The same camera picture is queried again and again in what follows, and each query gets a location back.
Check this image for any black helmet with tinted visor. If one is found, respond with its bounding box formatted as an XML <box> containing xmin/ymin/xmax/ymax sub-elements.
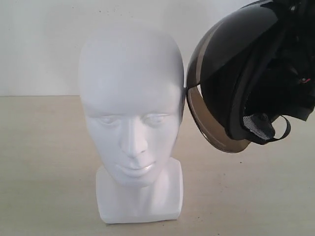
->
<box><xmin>186</xmin><ymin>0</ymin><xmax>315</xmax><ymax>153</ymax></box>

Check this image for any white mannequin head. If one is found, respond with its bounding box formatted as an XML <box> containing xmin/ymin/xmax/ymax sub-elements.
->
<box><xmin>79</xmin><ymin>26</ymin><xmax>184</xmax><ymax>224</ymax></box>

